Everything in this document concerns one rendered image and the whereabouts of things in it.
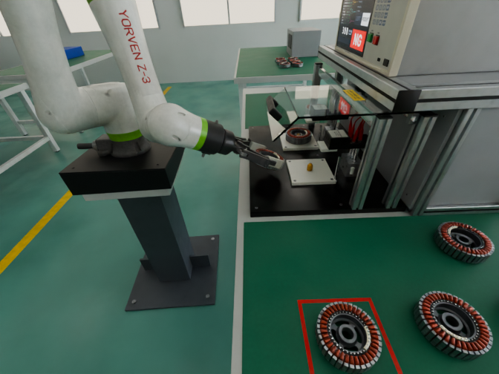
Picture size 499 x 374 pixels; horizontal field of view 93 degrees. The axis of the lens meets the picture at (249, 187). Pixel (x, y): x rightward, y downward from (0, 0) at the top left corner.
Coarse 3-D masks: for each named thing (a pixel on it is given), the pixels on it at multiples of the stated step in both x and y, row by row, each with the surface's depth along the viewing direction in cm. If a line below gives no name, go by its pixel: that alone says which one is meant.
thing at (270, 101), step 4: (268, 96) 66; (272, 96) 66; (268, 100) 64; (272, 100) 63; (268, 104) 62; (272, 104) 60; (276, 104) 66; (268, 108) 60; (272, 108) 58; (272, 112) 58; (276, 112) 58; (272, 116) 59; (276, 116) 59; (280, 116) 59; (276, 120) 60
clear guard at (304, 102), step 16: (288, 96) 64; (304, 96) 63; (320, 96) 63; (336, 96) 62; (368, 96) 61; (288, 112) 58; (304, 112) 54; (320, 112) 54; (336, 112) 54; (352, 112) 53; (368, 112) 53; (384, 112) 52; (400, 112) 52; (416, 112) 52; (272, 128) 60
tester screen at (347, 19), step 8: (344, 0) 80; (352, 0) 74; (360, 0) 69; (368, 0) 64; (344, 8) 81; (352, 8) 74; (360, 8) 69; (368, 8) 64; (344, 16) 81; (352, 16) 75; (344, 24) 81; (352, 24) 75; (352, 32) 75; (352, 48) 76
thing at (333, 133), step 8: (328, 136) 77; (336, 136) 76; (344, 136) 75; (320, 144) 80; (328, 144) 77; (336, 144) 76; (344, 144) 76; (352, 144) 76; (360, 144) 76; (352, 152) 81
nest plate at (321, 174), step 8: (288, 160) 91; (296, 160) 91; (304, 160) 91; (312, 160) 91; (320, 160) 90; (288, 168) 87; (296, 168) 87; (304, 168) 86; (320, 168) 86; (328, 168) 86; (296, 176) 83; (304, 176) 83; (312, 176) 83; (320, 176) 82; (328, 176) 82; (296, 184) 80; (304, 184) 80; (312, 184) 80
